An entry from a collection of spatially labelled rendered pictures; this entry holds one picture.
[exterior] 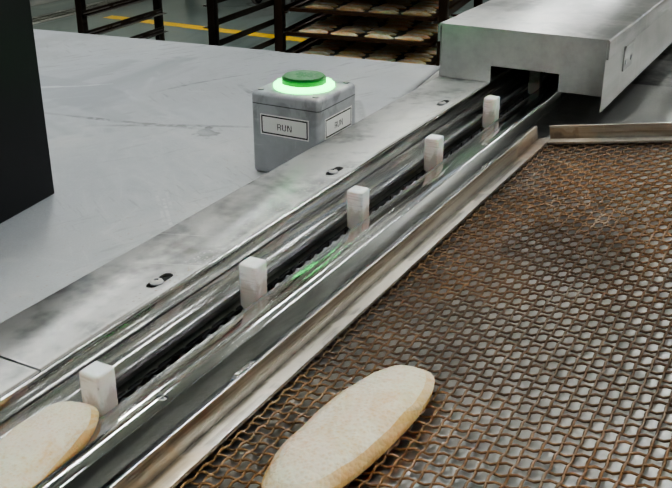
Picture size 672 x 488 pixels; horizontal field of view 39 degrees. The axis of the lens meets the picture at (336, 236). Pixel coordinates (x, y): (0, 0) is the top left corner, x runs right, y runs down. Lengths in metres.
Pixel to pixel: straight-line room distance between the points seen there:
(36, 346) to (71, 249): 0.22
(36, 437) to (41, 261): 0.29
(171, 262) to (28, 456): 0.20
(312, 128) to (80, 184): 0.21
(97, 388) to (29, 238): 0.31
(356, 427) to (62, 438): 0.15
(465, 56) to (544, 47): 0.09
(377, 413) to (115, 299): 0.24
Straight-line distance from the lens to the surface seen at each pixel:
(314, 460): 0.35
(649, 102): 1.15
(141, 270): 0.60
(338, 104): 0.85
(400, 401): 0.38
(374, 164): 0.79
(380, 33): 3.22
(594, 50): 0.98
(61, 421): 0.47
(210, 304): 0.58
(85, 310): 0.56
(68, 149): 0.97
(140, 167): 0.90
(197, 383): 0.49
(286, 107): 0.84
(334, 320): 0.47
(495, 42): 1.01
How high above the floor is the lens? 1.12
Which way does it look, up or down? 24 degrees down
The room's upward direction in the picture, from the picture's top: straight up
